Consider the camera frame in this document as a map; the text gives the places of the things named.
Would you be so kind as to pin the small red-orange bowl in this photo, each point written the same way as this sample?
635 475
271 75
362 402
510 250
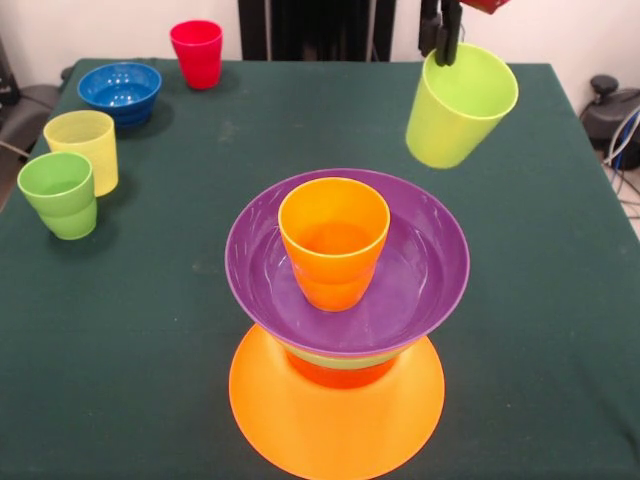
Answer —
345 378

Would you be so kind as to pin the yellow cup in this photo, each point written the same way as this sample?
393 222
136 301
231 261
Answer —
85 145

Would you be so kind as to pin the dark green table cloth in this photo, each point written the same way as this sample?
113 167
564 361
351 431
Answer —
125 375

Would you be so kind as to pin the light green bowl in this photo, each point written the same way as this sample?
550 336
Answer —
345 362

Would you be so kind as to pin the purple bowl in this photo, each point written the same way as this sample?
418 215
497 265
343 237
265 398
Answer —
415 300

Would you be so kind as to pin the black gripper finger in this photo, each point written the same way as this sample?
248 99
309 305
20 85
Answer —
448 35
429 30

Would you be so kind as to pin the large orange bowl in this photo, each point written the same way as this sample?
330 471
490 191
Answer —
335 430

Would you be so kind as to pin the lime green cup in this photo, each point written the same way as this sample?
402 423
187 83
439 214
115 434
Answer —
450 135

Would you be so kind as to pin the blue bowl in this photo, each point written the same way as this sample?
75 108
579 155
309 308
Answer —
120 95

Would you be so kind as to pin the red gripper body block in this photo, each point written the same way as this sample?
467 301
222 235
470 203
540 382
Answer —
487 4

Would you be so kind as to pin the red cup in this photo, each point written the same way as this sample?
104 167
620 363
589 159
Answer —
197 55

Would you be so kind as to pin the orange cup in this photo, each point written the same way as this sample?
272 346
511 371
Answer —
332 280

